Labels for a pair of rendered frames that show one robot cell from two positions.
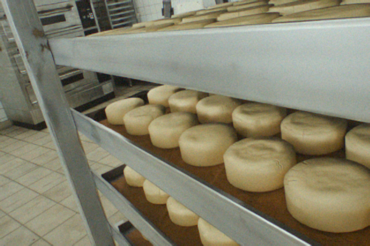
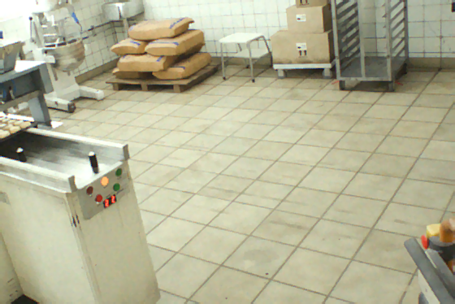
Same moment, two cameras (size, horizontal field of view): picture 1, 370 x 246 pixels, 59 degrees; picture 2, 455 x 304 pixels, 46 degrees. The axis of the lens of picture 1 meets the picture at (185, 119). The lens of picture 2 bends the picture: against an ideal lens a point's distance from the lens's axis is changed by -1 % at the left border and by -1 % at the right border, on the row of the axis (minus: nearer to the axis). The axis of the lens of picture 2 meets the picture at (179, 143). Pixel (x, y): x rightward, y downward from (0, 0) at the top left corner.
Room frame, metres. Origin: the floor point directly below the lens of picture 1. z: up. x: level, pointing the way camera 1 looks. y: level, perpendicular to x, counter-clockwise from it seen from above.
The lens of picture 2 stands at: (1.54, -0.99, 1.71)
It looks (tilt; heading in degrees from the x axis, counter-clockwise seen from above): 22 degrees down; 88
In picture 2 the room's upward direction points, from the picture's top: 11 degrees counter-clockwise
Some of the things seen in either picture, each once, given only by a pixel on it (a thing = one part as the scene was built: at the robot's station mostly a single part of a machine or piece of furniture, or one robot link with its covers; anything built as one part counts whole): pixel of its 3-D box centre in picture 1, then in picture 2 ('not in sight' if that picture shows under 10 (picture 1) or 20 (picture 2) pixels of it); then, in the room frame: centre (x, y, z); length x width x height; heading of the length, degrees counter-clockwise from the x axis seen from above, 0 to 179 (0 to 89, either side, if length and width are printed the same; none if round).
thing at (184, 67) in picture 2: not in sight; (184, 64); (2.02, 4.98, 0.19); 0.72 x 0.42 x 0.15; 50
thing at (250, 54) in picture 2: not in sight; (247, 54); (2.70, 4.66, 0.23); 0.45 x 0.45 x 0.46; 38
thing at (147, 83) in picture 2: not in sight; (165, 76); (1.79, 5.17, 0.06); 1.20 x 0.80 x 0.11; 138
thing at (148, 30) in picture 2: not in sight; (159, 28); (1.84, 5.15, 0.62); 0.72 x 0.42 x 0.17; 142
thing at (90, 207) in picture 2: not in sight; (104, 189); (1.29, 0.97, 0.77); 0.24 x 0.04 x 0.14; 43
